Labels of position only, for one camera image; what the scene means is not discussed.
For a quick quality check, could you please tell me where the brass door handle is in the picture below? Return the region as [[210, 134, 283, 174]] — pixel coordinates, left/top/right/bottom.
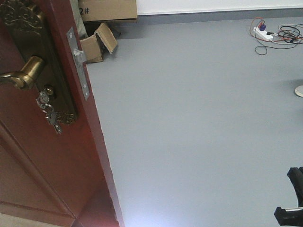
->
[[0, 56, 45, 90]]

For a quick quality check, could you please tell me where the white power strip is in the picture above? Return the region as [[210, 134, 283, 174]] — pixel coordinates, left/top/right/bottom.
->
[[253, 27, 274, 42]]

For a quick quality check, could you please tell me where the silver latch plate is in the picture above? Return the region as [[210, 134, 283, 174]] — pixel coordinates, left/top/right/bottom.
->
[[66, 27, 90, 101]]

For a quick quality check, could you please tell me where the closed cardboard box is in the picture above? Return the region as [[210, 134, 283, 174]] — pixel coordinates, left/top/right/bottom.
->
[[79, 0, 137, 22]]

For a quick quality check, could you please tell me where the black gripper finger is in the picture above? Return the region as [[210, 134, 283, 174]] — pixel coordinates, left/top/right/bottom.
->
[[274, 207, 303, 226], [287, 166, 303, 206]]

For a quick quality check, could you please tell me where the brass lock escutcheon plate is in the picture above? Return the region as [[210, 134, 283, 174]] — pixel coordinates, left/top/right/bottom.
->
[[0, 0, 77, 125]]

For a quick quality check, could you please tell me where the bunch of silver keys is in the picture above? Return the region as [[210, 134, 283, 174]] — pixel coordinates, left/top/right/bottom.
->
[[36, 87, 62, 135]]

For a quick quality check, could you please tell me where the open cardboard box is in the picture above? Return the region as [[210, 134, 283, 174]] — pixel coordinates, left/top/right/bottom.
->
[[80, 22, 118, 63]]

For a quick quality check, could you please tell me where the brown wooden door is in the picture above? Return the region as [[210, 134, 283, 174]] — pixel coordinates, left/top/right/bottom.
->
[[0, 0, 124, 227]]

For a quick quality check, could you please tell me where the round beige floor object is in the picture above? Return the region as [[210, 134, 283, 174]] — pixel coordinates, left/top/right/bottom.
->
[[294, 85, 303, 97]]

